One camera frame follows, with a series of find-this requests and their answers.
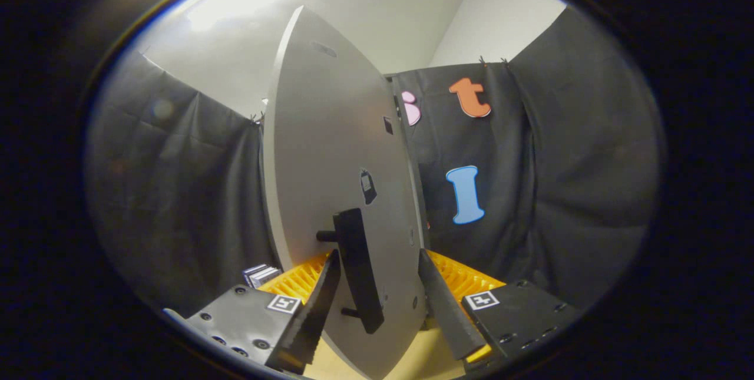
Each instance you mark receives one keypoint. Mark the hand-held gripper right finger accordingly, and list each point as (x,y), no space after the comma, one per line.
(447,309)

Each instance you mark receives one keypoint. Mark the grey shoe cabinet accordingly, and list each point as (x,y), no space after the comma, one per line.
(414,191)

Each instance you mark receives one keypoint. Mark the black backdrop cloth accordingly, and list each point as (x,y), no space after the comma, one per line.
(565,162)

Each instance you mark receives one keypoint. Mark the blue cover book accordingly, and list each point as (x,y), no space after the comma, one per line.
(252,269)

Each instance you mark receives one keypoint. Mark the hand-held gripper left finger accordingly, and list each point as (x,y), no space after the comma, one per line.
(315,309)

